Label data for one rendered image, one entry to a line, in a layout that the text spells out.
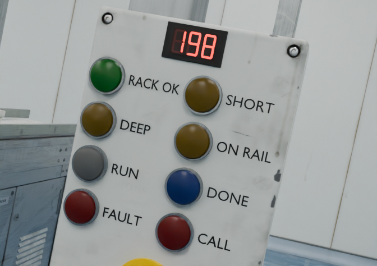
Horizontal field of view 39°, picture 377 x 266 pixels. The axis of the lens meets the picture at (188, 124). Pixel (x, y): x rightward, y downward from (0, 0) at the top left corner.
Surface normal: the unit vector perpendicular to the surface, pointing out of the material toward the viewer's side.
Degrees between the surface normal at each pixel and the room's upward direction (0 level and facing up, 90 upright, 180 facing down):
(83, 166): 92
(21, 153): 90
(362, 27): 90
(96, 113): 87
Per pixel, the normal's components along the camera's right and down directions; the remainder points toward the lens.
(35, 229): 0.95, 0.21
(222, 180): -0.24, 0.00
